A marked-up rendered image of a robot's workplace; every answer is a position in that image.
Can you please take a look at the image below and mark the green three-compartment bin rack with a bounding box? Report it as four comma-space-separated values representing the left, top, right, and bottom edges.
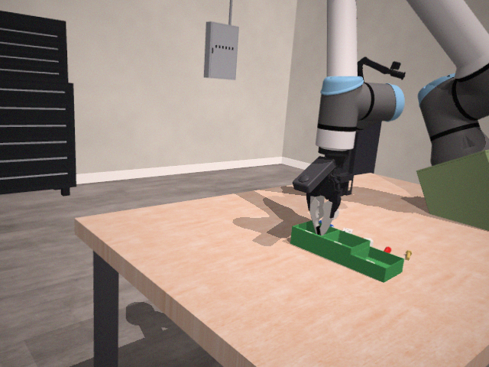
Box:
290, 221, 402, 282

